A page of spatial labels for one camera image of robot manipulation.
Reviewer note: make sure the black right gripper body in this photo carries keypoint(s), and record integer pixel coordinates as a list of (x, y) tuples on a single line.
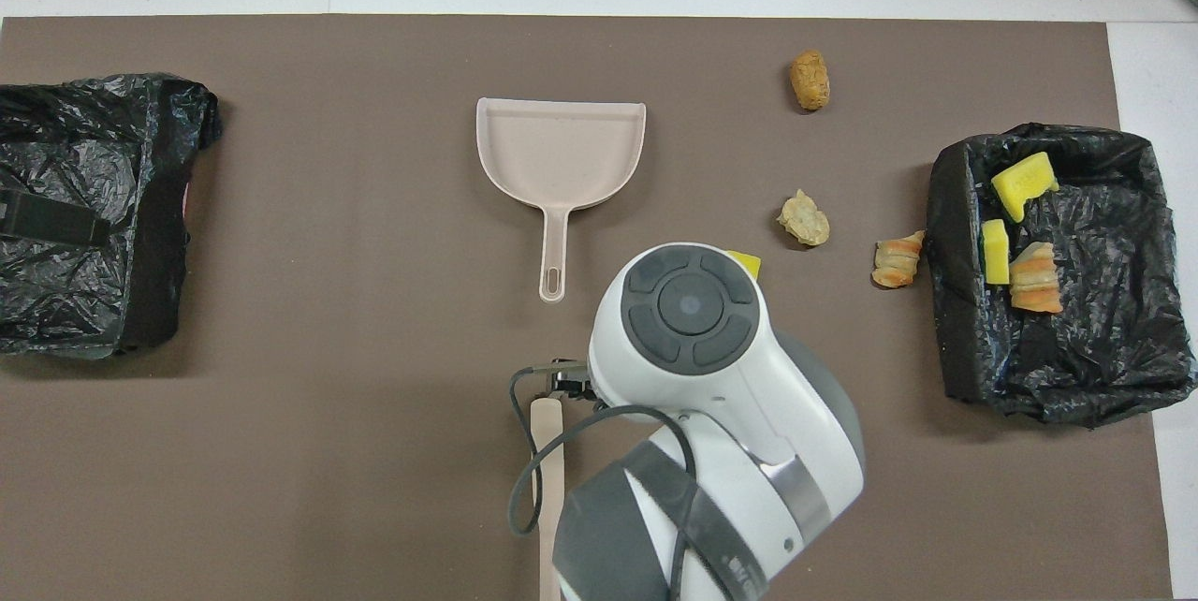
[(573, 381)]

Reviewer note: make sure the brown table mat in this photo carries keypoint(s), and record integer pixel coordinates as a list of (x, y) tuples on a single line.
[(281, 489)]

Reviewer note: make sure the black bag lined bin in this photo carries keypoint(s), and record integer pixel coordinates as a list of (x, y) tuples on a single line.
[(1076, 348), (75, 301)]

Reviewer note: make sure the small yellow green sponge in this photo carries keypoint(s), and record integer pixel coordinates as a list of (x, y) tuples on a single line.
[(995, 255)]

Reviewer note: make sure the beige plastic dustpan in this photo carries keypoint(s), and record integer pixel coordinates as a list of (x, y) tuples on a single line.
[(562, 152)]

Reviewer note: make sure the golden croissant chunk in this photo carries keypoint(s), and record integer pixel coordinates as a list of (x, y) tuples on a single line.
[(1036, 283)]

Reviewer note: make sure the pale striped croissant piece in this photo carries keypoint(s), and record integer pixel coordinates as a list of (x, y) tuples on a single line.
[(898, 262)]

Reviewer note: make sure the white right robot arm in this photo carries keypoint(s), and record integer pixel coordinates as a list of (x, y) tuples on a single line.
[(693, 320)]

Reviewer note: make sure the large yellow sponge piece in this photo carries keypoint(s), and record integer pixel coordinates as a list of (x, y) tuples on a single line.
[(1022, 184)]

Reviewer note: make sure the pale bread lump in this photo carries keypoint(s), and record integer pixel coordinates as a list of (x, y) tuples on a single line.
[(803, 217)]

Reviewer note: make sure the beige hand brush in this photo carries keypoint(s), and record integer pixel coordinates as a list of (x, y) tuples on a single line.
[(547, 418)]

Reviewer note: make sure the brown bread roll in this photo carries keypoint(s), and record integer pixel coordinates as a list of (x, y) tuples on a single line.
[(810, 80)]

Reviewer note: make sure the yellow sponge wedge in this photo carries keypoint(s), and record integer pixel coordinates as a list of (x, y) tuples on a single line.
[(747, 261)]

